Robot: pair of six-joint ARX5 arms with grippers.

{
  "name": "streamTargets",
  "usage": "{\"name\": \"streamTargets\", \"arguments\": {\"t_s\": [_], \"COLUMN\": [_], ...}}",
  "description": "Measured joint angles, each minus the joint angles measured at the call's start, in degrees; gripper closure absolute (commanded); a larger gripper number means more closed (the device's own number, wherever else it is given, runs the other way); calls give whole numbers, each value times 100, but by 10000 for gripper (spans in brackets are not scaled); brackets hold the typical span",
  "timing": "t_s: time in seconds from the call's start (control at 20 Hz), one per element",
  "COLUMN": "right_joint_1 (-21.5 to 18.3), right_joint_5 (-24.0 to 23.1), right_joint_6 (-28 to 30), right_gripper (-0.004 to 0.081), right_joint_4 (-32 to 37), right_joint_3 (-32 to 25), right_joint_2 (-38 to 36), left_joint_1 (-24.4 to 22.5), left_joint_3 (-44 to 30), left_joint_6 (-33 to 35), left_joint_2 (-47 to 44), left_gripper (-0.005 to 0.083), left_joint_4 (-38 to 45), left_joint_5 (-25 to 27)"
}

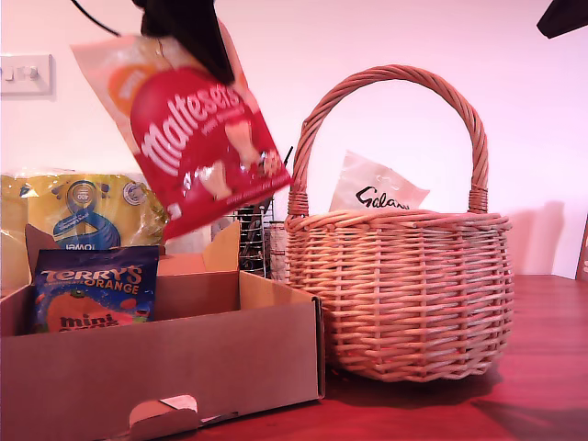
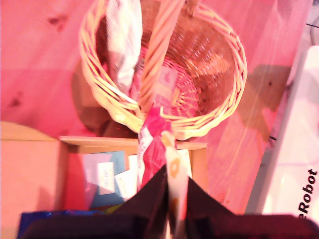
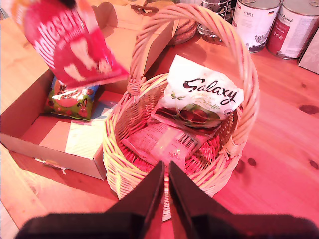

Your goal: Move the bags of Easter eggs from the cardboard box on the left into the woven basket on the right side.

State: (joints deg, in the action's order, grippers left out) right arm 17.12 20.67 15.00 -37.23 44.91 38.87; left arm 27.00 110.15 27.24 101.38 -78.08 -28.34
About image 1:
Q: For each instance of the brown wooden picture frame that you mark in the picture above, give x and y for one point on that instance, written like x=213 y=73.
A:
x=583 y=257

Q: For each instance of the red Maltesers bunnies bag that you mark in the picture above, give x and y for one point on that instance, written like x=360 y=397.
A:
x=193 y=151

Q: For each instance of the white Galaxy creamy truffle bag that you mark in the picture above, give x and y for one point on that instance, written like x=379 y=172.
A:
x=367 y=184

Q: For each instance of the brown cardboard box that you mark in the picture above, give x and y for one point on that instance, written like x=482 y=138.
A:
x=161 y=358

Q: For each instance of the yellow kitchen towel pack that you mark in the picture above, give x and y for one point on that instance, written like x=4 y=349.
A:
x=101 y=202

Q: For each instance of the white labelled tin can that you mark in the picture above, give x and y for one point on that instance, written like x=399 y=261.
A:
x=277 y=252

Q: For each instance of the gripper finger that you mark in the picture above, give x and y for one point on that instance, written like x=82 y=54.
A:
x=156 y=18
x=567 y=16
x=202 y=37

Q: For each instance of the white light switch plate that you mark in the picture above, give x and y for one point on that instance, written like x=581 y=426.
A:
x=25 y=73

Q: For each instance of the blue Terry's orange eggs bag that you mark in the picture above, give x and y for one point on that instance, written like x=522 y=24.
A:
x=92 y=294

